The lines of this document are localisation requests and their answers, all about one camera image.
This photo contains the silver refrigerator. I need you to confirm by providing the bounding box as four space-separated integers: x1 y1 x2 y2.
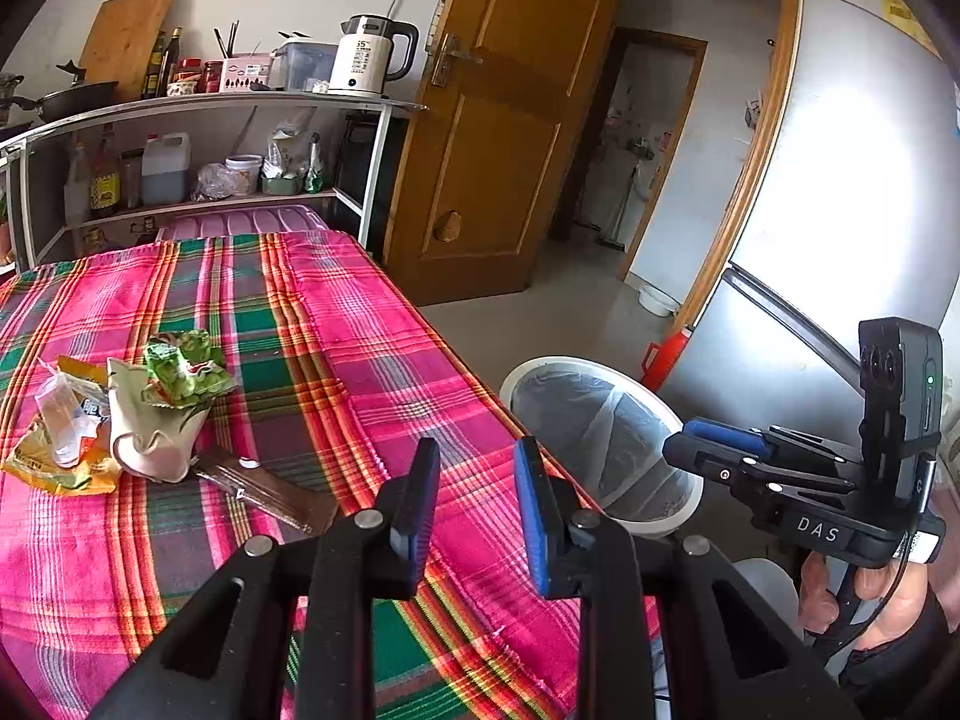
660 0 960 511

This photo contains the dark sauce bottle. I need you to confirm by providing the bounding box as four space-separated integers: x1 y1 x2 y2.
161 28 183 95
142 31 167 98

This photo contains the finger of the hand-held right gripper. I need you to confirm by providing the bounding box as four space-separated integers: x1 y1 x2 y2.
662 431 860 518
681 417 863 466

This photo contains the plastic jug dark liquid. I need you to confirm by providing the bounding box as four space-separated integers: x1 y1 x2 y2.
141 131 192 203

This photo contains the yellow chips bag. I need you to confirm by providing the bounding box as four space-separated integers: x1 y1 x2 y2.
0 356 125 496

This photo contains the person's right forearm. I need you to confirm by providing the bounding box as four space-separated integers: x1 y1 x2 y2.
836 585 960 698

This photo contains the clear plastic bag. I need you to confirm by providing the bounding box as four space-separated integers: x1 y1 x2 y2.
34 371 102 466
193 163 241 202

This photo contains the wooden door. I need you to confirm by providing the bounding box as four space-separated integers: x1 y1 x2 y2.
384 0 635 308

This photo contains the yellow label oil bottle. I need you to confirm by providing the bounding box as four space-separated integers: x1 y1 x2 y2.
88 124 122 215

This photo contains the brown snack wrapper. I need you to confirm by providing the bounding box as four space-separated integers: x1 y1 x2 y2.
191 446 340 535

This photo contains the white metal shelf rack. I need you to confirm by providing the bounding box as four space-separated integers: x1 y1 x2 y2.
0 90 421 271

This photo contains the white plastic bin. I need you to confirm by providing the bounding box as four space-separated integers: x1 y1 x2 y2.
499 356 704 537

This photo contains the white green food bag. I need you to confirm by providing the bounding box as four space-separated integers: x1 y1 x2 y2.
266 124 308 177

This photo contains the pink green plaid cloth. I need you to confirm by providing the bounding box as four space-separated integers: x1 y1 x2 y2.
0 231 661 720

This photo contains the green wrapper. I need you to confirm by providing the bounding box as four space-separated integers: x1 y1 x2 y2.
142 330 235 410

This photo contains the white plastic tub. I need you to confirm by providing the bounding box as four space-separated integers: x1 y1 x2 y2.
225 154 265 197

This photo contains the black frying pan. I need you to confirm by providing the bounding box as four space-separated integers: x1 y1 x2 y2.
0 60 119 125

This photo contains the white paper cup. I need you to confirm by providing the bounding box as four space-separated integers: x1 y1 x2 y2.
105 356 212 482

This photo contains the person's right hand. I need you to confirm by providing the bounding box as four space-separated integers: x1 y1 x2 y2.
797 551 935 653

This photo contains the metal door handle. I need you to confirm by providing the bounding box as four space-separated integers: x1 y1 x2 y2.
431 34 485 87

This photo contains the pink utensil box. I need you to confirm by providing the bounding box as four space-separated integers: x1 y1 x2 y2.
220 52 272 93

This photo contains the storage box pink lid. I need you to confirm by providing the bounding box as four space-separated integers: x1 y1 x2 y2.
154 202 332 242

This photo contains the wooden cutting board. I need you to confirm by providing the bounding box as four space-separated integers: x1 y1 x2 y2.
79 0 179 102

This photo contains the white electric kettle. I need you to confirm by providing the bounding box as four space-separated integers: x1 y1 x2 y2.
328 13 419 98

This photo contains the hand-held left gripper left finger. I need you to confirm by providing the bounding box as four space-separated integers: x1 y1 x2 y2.
90 436 443 720

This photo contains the yellow sticker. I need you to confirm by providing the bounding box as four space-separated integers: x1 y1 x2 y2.
883 0 940 55

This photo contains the crumpled clear plastic bag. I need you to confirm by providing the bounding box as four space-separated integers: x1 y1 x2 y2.
193 163 241 202

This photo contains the translucent bin liner bag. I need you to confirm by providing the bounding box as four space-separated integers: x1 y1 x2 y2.
514 367 695 522

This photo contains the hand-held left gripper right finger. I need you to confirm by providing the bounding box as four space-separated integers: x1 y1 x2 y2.
514 435 863 720

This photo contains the clear plastic container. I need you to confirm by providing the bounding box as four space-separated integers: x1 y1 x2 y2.
270 41 338 91

